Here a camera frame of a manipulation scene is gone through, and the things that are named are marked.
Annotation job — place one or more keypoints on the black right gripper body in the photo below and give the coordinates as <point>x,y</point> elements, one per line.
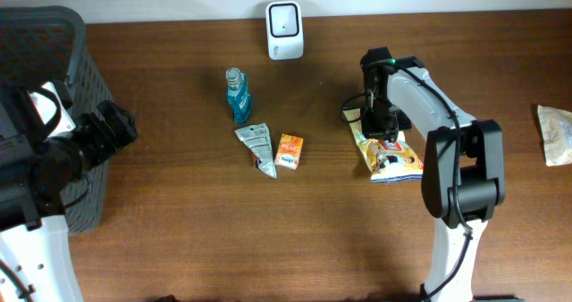
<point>383,119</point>

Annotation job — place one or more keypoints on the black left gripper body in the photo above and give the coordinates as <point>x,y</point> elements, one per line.
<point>88,144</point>

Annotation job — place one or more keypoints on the yellow snack bag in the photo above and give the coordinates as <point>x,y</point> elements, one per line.
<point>388,161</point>

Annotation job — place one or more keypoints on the orange white small box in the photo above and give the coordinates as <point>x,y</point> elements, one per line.
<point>289,151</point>

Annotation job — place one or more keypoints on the silver triangular snack packet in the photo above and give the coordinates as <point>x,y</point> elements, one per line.
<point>257,139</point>

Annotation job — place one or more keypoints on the teal mouthwash bottle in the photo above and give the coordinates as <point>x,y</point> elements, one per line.
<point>238,95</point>

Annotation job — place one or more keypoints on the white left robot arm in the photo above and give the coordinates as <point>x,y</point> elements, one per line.
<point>37,265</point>

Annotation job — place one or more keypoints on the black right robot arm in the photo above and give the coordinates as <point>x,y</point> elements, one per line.
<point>464,173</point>

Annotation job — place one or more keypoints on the white barcode scanner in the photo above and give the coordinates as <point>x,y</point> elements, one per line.
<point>284,28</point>

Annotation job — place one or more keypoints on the grey plastic lattice basket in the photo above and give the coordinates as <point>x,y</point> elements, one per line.
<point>40,44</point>

